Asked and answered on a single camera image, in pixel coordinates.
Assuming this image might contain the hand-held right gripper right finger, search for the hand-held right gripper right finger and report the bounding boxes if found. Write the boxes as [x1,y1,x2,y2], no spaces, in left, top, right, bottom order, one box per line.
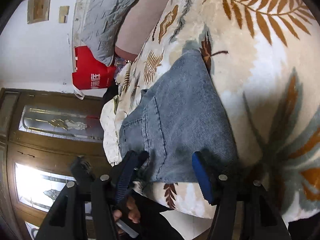
[191,152,292,240]

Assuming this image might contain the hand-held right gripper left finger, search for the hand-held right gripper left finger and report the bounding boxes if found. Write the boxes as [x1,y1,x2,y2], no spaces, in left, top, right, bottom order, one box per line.
[35,150,149,240]

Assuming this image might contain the blue denim pants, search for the blue denim pants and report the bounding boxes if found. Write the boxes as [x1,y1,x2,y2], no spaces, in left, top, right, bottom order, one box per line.
[119,50,238,183]

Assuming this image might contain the person's left hand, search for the person's left hand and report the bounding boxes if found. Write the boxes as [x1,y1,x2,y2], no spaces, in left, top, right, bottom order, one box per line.
[112,196,141,235]

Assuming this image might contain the wooden door with glass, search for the wooden door with glass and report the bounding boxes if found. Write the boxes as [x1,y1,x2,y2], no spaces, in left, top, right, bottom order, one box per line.
[0,87,107,240]

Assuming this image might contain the white quilted cloth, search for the white quilted cloth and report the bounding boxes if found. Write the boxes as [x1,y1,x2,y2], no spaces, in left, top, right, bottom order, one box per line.
[100,95,130,165]

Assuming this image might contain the person's dark clothing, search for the person's dark clothing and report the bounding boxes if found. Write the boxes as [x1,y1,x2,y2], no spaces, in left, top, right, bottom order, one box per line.
[130,187,218,240]

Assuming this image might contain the dark cloth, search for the dark cloth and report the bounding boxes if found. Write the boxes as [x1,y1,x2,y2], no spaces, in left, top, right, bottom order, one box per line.
[102,85,121,103]

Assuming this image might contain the red paper bag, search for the red paper bag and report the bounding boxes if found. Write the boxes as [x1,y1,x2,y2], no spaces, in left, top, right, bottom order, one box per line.
[72,45,118,99]

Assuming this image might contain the leaf print blanket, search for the leaf print blanket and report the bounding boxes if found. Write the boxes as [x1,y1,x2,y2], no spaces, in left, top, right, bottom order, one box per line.
[114,0,320,223]

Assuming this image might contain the grey quilted pillow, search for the grey quilted pillow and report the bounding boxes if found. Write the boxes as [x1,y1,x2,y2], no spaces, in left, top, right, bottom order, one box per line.
[80,0,147,67]

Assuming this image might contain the pink and brown sofa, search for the pink and brown sofa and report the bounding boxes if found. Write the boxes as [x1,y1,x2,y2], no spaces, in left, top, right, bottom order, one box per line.
[115,0,180,61]

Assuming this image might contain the beige wall switch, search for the beige wall switch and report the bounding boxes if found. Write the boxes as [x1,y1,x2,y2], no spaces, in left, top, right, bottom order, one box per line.
[59,6,70,22]

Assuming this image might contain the framed wall box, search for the framed wall box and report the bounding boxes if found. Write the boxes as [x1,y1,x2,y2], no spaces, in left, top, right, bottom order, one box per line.
[27,0,52,24]

